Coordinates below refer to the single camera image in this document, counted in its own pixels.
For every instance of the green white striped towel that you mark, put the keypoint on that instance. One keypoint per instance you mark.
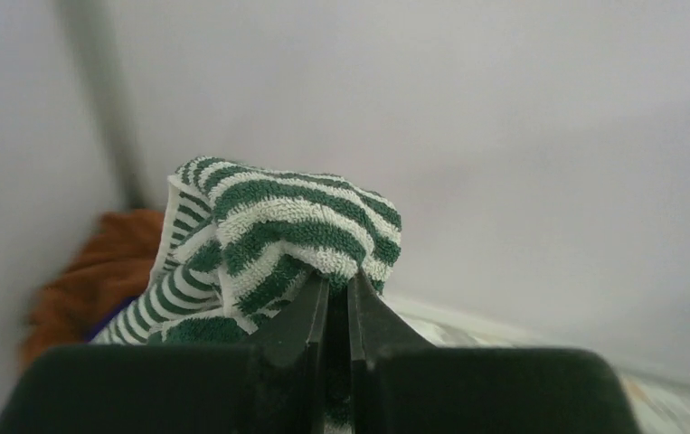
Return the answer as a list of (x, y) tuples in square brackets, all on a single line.
[(238, 244)]

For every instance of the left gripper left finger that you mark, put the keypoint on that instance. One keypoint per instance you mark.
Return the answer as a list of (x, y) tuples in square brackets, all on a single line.
[(271, 382)]

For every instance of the brown towel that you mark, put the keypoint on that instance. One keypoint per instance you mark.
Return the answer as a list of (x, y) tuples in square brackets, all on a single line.
[(113, 265)]

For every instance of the purple towel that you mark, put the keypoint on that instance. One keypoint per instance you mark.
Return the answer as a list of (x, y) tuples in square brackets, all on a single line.
[(106, 319)]

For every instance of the floral table cloth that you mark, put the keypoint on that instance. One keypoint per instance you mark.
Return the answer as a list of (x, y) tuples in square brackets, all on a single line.
[(658, 406)]

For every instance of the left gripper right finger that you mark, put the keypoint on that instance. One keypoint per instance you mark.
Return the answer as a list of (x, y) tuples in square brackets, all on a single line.
[(402, 383)]

